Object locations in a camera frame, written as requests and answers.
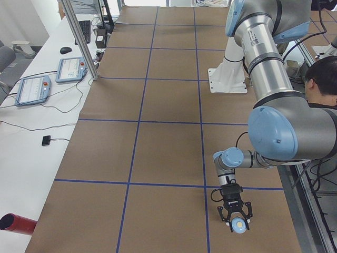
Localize aluminium frame post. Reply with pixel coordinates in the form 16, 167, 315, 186
61, 0, 98, 81

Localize blue teach pendant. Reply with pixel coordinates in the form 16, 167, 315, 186
15, 75, 51, 106
55, 57, 88, 83

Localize person in black shirt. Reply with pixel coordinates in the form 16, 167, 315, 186
304, 56, 336, 110

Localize small black puck device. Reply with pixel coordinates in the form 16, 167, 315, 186
42, 135, 51, 147

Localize red cylinder tube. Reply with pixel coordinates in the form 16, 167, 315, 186
1, 213, 37, 236

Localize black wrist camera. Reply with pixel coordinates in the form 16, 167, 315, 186
220, 183, 243, 200

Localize black computer mouse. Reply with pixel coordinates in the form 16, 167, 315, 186
60, 46, 72, 55

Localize far blue teach pendant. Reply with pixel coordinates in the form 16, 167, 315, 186
55, 57, 88, 83

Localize black keyboard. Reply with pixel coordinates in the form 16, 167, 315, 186
78, 20, 91, 44

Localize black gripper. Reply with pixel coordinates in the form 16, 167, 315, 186
217, 198, 253, 232

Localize black monitor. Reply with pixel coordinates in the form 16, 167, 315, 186
97, 0, 114, 34

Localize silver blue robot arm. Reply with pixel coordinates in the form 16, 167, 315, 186
213, 1, 336, 233

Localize near blue teach pendant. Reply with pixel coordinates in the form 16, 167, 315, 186
15, 75, 51, 106

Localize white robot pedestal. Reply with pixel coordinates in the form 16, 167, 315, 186
208, 37, 247, 94

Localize blue bell with cream button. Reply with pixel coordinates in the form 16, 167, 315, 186
231, 217, 247, 234

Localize black box with label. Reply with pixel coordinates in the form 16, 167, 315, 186
95, 29, 107, 48

